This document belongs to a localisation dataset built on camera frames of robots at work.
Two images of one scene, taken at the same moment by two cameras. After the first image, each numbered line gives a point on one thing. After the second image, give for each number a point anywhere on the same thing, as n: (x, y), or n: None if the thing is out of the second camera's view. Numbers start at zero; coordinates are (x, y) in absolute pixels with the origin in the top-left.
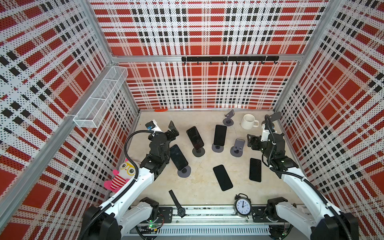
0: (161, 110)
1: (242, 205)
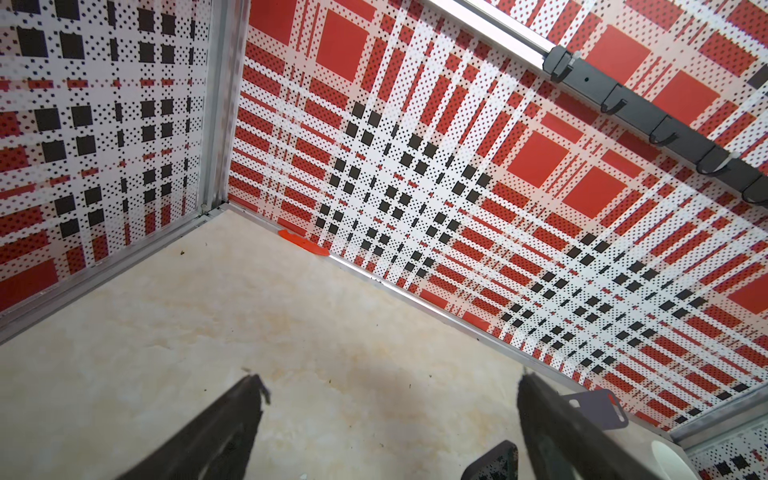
0: (304, 243)
1: None
